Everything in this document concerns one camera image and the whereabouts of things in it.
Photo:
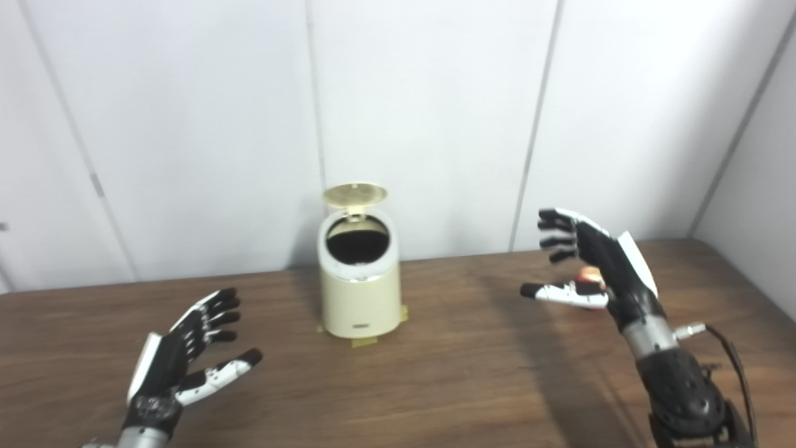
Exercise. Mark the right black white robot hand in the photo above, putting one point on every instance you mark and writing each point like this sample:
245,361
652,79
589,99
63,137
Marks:
615,274

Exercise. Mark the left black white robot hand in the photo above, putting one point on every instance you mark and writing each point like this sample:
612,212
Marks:
161,373

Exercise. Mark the red apple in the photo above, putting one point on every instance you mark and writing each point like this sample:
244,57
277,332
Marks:
591,275

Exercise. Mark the round cream bin lid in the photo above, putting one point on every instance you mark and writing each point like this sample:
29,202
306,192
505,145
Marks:
354,194

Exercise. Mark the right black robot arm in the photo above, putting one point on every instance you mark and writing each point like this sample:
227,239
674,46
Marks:
684,392

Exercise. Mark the cream-colored bin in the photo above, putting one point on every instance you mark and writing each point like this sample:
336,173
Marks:
360,298

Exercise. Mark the black wall panel hinge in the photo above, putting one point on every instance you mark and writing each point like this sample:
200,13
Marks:
97,185

